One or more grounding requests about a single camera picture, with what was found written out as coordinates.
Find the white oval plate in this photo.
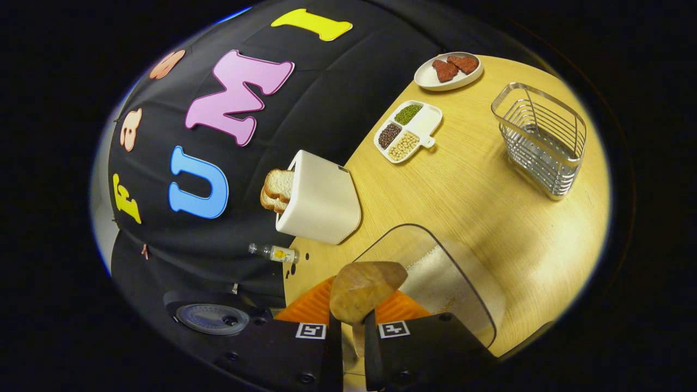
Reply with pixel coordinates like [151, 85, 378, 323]
[414, 52, 484, 92]

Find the pile of white rice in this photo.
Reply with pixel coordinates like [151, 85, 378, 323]
[404, 245, 461, 308]

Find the white toaster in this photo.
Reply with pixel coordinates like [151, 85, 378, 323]
[275, 150, 362, 246]

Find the small glass bottle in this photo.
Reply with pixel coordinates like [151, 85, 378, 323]
[249, 243, 301, 266]

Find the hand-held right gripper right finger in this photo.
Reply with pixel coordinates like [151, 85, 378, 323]
[364, 290, 499, 392]

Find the black rice cooker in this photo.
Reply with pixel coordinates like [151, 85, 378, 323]
[163, 290, 273, 341]

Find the white divided bean dish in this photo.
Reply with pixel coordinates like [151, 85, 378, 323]
[374, 100, 443, 164]

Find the red meat piece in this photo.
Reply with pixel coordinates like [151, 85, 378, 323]
[432, 59, 460, 83]
[448, 55, 480, 75]

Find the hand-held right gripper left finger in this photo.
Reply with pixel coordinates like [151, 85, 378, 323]
[215, 275, 344, 392]

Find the clear plastic rice container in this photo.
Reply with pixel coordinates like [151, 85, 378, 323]
[348, 223, 508, 350]

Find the wooden spoon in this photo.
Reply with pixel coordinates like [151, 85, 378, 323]
[329, 261, 408, 376]

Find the metal wire chopstick holder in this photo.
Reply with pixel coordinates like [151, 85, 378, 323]
[491, 82, 588, 201]

